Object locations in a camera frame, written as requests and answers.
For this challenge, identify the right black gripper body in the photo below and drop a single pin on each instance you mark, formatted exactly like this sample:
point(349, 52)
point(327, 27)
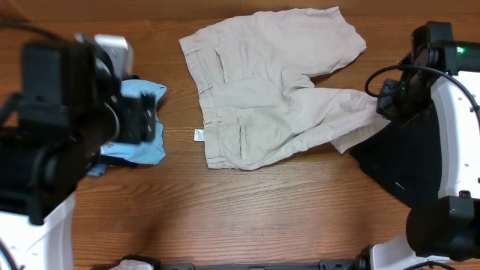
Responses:
point(387, 100)

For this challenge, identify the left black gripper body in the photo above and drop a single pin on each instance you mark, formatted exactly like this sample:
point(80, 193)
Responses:
point(138, 115)

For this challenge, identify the beige khaki shorts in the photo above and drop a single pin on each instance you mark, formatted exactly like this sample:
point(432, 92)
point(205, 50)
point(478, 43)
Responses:
point(254, 76)

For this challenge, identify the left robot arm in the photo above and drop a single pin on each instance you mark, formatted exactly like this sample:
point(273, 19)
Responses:
point(70, 105)

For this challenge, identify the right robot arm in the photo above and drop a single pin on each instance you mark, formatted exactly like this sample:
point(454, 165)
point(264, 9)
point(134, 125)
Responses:
point(443, 72)

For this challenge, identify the folded light blue t-shirt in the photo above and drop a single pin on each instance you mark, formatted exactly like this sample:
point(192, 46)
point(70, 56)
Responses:
point(145, 153)

